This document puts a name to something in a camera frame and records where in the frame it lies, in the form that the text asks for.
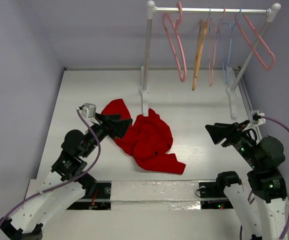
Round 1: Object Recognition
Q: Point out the red t shirt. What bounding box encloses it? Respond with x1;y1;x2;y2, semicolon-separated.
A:
113;108;186;175

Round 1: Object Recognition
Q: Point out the blue wire hanger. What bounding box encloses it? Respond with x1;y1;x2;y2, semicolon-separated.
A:
218;15;237;85

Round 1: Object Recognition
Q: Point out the thick pink plastic hanger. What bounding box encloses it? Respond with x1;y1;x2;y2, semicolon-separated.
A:
162;1;187;83

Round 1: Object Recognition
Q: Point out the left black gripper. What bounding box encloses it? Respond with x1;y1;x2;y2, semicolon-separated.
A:
82;112;133;157

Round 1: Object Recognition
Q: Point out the wooden hanger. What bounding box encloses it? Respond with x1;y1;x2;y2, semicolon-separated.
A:
191;20;208;91

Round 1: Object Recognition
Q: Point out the pink plastic hanger right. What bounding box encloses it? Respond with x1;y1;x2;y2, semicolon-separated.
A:
234;13;276;72

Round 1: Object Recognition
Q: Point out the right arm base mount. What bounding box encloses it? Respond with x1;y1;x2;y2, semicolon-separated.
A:
195;181;233;210

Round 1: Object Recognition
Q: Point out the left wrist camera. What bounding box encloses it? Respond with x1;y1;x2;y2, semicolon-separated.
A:
77;103;98;123

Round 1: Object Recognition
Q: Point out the thin pink wire hanger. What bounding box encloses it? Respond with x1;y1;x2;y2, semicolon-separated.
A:
208;7;226;87

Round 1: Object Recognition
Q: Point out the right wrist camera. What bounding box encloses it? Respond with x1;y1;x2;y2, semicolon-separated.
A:
243;110;266;132

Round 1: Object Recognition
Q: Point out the white clothes rack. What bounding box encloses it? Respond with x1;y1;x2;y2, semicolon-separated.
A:
139;0;281;120

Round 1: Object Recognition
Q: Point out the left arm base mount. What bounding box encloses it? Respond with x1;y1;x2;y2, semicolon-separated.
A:
67;181;112;211

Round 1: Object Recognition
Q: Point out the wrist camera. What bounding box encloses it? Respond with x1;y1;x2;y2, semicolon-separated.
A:
243;110;266;132
77;103;98;123

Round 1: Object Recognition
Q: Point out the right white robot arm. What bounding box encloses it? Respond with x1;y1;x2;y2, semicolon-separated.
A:
198;115;289;240

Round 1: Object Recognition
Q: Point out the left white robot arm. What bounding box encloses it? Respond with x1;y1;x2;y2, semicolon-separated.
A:
0;109;132;240

